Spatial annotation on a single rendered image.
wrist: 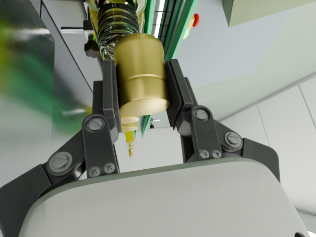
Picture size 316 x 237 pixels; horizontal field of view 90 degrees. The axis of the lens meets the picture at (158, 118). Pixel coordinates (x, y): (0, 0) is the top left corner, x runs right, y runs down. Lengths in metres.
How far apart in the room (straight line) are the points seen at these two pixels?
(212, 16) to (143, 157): 5.52
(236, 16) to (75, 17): 0.44
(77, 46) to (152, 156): 5.59
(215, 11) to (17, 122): 0.64
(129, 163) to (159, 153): 1.15
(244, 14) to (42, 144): 0.59
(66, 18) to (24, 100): 0.27
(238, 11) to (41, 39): 0.49
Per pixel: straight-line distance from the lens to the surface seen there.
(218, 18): 0.72
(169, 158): 6.07
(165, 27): 0.49
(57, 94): 0.42
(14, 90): 0.24
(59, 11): 0.47
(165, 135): 6.14
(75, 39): 0.52
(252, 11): 0.62
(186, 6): 0.37
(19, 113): 0.24
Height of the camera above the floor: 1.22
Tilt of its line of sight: 15 degrees down
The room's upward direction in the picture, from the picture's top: 172 degrees clockwise
